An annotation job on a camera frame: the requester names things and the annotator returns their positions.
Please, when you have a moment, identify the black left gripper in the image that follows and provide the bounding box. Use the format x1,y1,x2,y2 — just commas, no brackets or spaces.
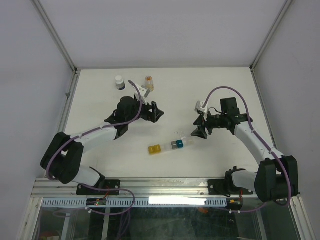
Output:
126,97,164,124

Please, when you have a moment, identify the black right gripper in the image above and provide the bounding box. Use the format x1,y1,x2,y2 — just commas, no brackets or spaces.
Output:
190,109,227,139

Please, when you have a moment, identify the clear bottle gold cap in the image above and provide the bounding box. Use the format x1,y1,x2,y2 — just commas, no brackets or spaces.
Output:
144,76,154,92

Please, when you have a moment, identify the weekly pill organizer strip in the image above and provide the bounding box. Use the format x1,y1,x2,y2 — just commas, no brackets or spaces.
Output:
147,129,196,156

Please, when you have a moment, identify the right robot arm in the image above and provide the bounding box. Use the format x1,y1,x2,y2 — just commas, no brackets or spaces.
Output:
191,97,299,203

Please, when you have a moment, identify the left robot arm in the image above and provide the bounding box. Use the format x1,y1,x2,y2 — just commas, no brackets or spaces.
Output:
40,96,164,195

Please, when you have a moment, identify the white pill bottle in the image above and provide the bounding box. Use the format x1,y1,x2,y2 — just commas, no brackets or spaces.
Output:
114,75,126,91

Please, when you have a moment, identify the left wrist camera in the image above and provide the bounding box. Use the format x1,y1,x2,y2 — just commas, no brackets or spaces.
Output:
134,84,151,102

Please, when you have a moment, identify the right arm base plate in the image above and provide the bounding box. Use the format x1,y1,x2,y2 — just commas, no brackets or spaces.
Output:
207,178,253,198

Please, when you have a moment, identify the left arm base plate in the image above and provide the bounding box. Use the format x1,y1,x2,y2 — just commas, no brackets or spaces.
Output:
76,178,121,197

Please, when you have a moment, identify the white slotted cable duct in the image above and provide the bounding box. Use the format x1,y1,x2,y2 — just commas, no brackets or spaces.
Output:
42,196,227,208

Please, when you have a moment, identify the aluminium mounting rail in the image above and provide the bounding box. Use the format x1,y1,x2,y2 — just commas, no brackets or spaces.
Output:
31,176,301,199

